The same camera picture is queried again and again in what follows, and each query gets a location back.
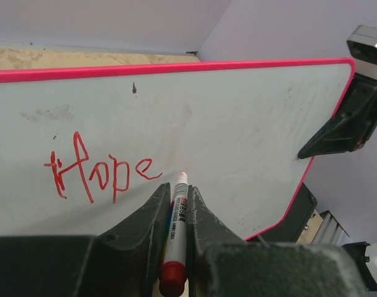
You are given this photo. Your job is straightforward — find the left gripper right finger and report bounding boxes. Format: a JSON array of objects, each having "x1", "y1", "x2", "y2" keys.
[{"x1": 187, "y1": 186, "x2": 366, "y2": 296}]

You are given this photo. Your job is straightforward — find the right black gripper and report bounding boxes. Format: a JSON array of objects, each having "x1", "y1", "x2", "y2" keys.
[{"x1": 297, "y1": 74, "x2": 377, "y2": 159}]

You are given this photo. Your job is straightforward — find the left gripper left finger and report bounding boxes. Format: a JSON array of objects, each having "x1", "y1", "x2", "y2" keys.
[{"x1": 0, "y1": 183, "x2": 171, "y2": 296}]

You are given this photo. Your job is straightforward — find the red white marker pen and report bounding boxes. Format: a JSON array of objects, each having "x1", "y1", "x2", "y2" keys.
[{"x1": 159, "y1": 171, "x2": 189, "y2": 296}]

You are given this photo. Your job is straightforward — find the pink framed whiteboard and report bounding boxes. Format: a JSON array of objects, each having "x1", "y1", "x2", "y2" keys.
[{"x1": 0, "y1": 58, "x2": 355, "y2": 239}]

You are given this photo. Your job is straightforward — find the black ribbed case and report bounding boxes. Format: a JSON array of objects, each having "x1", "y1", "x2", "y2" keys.
[{"x1": 261, "y1": 184, "x2": 318, "y2": 243}]

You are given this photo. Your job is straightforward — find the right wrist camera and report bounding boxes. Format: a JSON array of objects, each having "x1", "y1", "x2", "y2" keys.
[{"x1": 347, "y1": 25, "x2": 377, "y2": 80}]

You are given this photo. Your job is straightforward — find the aluminium frame rail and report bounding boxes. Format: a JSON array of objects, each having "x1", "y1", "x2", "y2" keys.
[{"x1": 302, "y1": 210, "x2": 351, "y2": 246}]

